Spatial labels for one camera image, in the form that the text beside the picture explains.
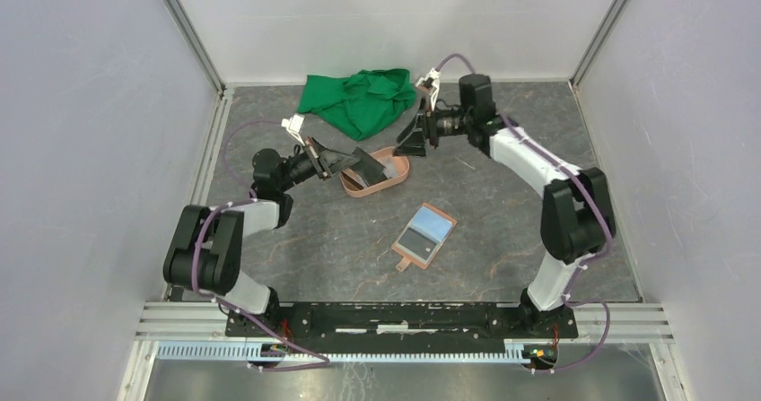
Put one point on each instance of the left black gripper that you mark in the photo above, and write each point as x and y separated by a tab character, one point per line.
333	161

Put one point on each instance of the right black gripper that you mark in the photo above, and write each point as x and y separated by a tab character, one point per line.
413	145

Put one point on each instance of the black card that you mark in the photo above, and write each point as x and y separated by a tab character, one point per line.
368	170

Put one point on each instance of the pink oval tray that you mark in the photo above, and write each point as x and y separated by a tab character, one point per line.
396	167

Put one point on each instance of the brown leather card holder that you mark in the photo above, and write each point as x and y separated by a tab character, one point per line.
432	222

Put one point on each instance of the dark credit card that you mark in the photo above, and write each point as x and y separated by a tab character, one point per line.
417	245

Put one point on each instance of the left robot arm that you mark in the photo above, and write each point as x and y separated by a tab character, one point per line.
205	251

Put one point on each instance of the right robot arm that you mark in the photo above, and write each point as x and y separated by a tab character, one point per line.
577	224

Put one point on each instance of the green cloth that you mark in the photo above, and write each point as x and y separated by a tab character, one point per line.
360	105

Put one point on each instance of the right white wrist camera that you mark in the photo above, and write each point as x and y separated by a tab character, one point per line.
429	85

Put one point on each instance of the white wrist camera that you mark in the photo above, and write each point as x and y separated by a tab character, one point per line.
429	85
293	126

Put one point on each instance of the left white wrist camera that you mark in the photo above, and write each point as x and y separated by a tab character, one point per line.
293	126

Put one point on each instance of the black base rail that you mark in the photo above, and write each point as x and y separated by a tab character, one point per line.
414	327

